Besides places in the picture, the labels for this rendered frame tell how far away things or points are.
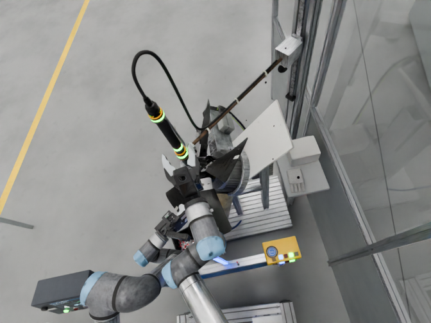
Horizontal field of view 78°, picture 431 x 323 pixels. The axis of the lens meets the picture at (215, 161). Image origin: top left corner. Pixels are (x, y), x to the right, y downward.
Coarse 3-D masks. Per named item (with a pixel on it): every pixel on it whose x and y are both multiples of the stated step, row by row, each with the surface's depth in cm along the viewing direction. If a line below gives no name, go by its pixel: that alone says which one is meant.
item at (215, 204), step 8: (200, 192) 130; (208, 192) 130; (208, 200) 128; (216, 200) 128; (216, 208) 126; (216, 216) 125; (224, 216) 124; (216, 224) 123; (224, 224) 122; (224, 232) 121
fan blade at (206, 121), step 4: (208, 100) 123; (208, 104) 136; (208, 108) 138; (208, 112) 139; (204, 116) 125; (208, 116) 140; (204, 120) 129; (208, 120) 140; (204, 124) 131; (204, 136) 135; (200, 140) 131; (204, 140) 136
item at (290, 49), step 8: (288, 40) 110; (296, 40) 109; (280, 48) 109; (288, 48) 108; (296, 48) 108; (280, 56) 110; (288, 56) 107; (296, 56) 112; (280, 64) 114; (288, 64) 111
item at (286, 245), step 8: (272, 240) 127; (280, 240) 126; (288, 240) 125; (296, 240) 125; (264, 248) 126; (280, 248) 125; (288, 248) 124; (296, 248) 123; (272, 256) 124; (288, 256) 123; (296, 256) 122; (272, 264) 127
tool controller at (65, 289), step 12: (60, 276) 122; (72, 276) 120; (84, 276) 119; (36, 288) 121; (48, 288) 119; (60, 288) 118; (72, 288) 117; (36, 300) 117; (48, 300) 116; (60, 300) 115; (72, 300) 116; (60, 312) 128
